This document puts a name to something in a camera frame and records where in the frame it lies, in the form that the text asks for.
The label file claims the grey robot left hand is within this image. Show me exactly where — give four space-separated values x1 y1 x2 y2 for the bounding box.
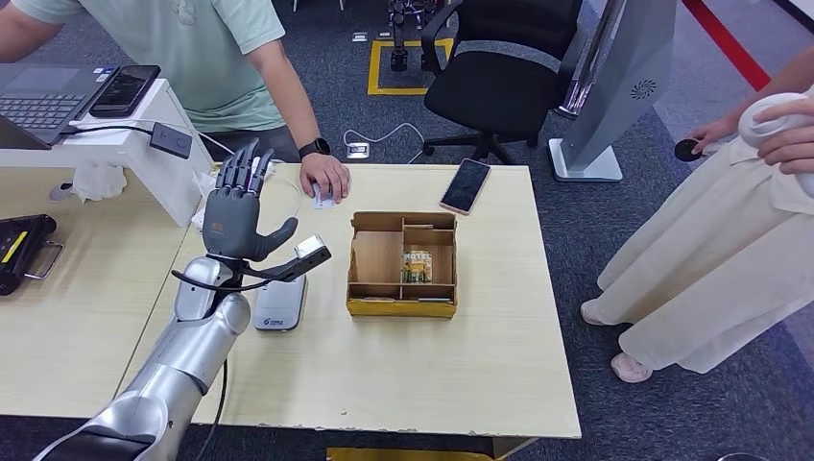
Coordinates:
201 137 300 263

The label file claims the person's right hand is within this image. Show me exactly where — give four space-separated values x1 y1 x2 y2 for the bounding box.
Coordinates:
689 117 732 158

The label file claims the person's left hand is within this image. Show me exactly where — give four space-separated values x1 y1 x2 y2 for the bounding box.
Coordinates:
299 152 351 205
756 98 814 176

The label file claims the white photo ID card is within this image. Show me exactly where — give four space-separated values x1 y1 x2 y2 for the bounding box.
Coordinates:
311 182 337 211

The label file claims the white handheld controller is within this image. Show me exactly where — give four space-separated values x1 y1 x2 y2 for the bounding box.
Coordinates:
737 92 814 199

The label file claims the person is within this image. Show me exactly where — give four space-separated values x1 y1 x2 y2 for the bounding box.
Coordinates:
580 44 814 385
0 0 351 205

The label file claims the hotel room key card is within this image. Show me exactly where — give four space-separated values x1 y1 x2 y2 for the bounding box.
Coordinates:
400 251 434 285

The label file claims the black wristwatch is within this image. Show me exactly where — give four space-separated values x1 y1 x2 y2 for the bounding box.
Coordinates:
298 136 332 160

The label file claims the white power strip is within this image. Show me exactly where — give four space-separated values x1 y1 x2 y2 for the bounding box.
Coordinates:
190 157 275 235

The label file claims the white charger plug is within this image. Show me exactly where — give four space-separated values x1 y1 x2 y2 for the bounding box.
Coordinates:
192 170 221 205

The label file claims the brown cardboard organizer box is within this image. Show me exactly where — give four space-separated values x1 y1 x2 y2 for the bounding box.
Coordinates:
346 210 459 320

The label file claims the black adapter box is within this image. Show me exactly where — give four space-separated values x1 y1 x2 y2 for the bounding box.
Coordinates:
148 122 194 160

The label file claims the grey kiosk display stand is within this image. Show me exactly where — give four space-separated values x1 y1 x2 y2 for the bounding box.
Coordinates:
547 0 680 183

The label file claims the yellow floor tape square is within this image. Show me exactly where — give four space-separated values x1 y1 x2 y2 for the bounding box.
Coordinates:
367 37 455 97

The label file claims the white desk riser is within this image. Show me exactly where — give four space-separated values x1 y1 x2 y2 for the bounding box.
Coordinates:
0 79 218 229

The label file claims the standing humanoid robot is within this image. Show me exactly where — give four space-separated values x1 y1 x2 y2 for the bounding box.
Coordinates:
388 0 446 73

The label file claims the crumpled white plastic bag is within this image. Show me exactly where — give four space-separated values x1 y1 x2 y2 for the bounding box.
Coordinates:
71 161 129 203

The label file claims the smartphone with pink case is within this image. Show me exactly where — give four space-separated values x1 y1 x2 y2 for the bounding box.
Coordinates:
439 158 492 217

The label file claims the black smartphone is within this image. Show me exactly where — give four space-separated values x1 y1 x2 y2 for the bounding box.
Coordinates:
88 64 162 120

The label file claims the black office chair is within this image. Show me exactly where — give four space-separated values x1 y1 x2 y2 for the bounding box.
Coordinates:
420 0 587 165

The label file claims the black payment terminal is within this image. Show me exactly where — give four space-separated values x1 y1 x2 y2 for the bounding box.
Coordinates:
0 214 65 297

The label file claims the beige shoe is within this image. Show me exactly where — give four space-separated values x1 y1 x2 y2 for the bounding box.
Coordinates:
610 353 655 385
580 300 611 328

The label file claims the dark grey laptop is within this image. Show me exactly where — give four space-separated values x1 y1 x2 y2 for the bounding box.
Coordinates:
0 61 121 152

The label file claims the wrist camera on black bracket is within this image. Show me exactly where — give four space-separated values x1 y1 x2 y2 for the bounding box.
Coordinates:
241 233 332 284

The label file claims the white floor cable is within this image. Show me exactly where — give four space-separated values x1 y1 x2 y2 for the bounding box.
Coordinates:
343 122 427 165

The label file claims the black adapter cable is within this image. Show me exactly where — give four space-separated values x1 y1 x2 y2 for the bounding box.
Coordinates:
60 124 154 138

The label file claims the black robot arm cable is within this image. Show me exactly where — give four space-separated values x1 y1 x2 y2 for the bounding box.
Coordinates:
171 270 269 461

